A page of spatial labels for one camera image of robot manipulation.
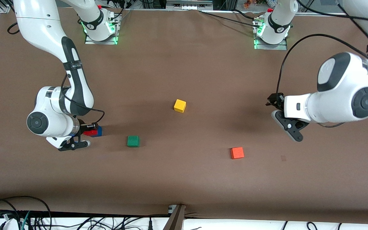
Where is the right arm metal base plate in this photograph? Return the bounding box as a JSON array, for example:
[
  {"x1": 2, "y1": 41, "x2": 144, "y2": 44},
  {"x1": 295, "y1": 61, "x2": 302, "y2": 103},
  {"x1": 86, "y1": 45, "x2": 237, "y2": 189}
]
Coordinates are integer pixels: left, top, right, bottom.
[{"x1": 85, "y1": 13, "x2": 120, "y2": 45}]

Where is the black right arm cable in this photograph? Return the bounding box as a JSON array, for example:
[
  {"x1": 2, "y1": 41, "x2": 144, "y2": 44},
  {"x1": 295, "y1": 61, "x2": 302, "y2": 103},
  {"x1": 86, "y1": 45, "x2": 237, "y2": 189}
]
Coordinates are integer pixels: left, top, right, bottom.
[{"x1": 61, "y1": 73, "x2": 105, "y2": 126}]

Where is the orange cube block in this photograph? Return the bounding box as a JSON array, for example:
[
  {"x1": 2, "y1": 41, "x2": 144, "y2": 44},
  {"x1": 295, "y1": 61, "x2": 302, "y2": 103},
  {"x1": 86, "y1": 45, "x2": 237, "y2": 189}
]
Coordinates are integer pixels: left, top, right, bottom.
[{"x1": 230, "y1": 147, "x2": 245, "y2": 159}]

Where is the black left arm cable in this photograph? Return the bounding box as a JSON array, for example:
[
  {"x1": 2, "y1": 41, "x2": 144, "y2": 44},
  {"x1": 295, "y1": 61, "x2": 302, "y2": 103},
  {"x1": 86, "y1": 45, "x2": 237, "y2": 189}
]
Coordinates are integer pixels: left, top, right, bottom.
[{"x1": 276, "y1": 33, "x2": 368, "y2": 95}]

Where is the yellow cube block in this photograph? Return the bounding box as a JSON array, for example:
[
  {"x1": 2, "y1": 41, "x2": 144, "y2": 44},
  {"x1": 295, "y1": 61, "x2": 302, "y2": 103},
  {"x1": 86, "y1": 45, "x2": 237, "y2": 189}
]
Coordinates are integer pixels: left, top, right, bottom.
[{"x1": 173, "y1": 99, "x2": 187, "y2": 113}]

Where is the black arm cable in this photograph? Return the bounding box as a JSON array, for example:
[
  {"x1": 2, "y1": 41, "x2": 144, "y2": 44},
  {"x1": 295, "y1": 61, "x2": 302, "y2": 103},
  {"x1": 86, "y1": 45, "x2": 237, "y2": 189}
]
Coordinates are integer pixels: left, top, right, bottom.
[
  {"x1": 61, "y1": 73, "x2": 105, "y2": 126},
  {"x1": 276, "y1": 33, "x2": 368, "y2": 95}
]

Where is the teal cable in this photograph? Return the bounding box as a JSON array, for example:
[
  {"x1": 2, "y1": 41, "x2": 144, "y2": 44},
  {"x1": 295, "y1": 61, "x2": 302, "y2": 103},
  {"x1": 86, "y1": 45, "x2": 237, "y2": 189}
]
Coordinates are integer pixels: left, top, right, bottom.
[{"x1": 20, "y1": 211, "x2": 31, "y2": 230}]

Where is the aluminium profile post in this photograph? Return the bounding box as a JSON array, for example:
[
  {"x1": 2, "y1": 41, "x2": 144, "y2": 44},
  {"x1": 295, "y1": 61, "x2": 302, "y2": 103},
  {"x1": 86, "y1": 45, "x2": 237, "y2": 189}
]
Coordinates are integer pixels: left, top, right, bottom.
[{"x1": 163, "y1": 204, "x2": 186, "y2": 230}]

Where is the black looping cable bundle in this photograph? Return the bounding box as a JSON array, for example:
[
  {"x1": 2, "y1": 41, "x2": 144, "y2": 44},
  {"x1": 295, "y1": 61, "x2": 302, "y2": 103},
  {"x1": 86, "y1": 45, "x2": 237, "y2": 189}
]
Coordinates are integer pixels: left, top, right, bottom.
[{"x1": 0, "y1": 195, "x2": 52, "y2": 230}]

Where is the grey power strip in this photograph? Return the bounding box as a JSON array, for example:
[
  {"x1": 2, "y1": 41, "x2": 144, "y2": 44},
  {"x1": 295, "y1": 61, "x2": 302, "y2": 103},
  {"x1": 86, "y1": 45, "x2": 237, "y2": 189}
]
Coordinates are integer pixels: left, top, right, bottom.
[{"x1": 166, "y1": 0, "x2": 213, "y2": 10}]

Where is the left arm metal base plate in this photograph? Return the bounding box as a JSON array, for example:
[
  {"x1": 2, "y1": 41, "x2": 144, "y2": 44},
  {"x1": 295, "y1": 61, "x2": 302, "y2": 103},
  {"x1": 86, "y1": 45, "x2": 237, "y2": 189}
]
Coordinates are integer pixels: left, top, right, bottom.
[{"x1": 253, "y1": 18, "x2": 288, "y2": 50}]

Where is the long black base cable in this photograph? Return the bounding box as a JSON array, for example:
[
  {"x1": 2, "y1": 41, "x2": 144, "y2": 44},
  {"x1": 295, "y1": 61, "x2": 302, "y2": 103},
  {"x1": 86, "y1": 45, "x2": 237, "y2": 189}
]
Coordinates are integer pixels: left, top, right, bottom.
[{"x1": 199, "y1": 10, "x2": 262, "y2": 28}]

